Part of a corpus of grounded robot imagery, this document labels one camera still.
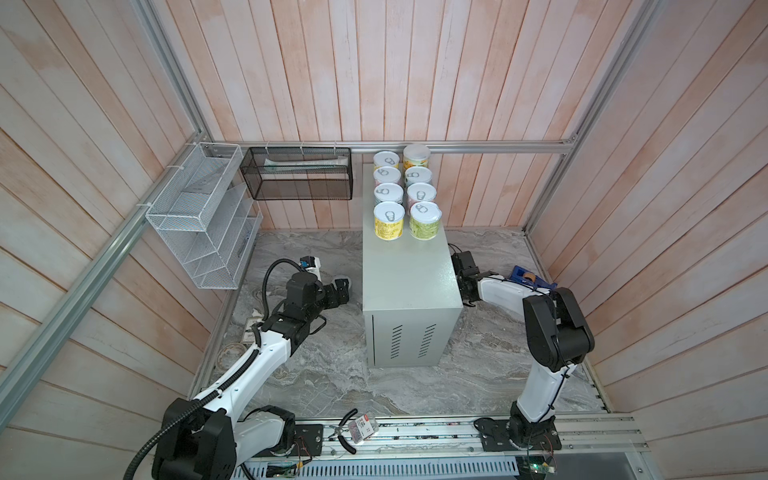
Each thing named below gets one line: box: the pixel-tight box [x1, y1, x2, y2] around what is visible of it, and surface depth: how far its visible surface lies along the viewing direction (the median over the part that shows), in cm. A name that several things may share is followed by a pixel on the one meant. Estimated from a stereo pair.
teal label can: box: [404, 166, 433, 184], surface depth 80 cm
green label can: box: [409, 200, 443, 241], surface depth 70 cm
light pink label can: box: [406, 182, 437, 202], surface depth 75 cm
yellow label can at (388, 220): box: [373, 201, 406, 241], surface depth 70 cm
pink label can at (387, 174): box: [373, 166, 402, 184], surface depth 80 cm
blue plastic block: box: [509, 265, 558, 290], surface depth 101 cm
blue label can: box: [373, 182, 405, 202], surface depth 75 cm
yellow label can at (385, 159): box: [373, 151, 400, 171], surface depth 84 cm
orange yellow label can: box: [403, 143, 431, 172], surface depth 82 cm
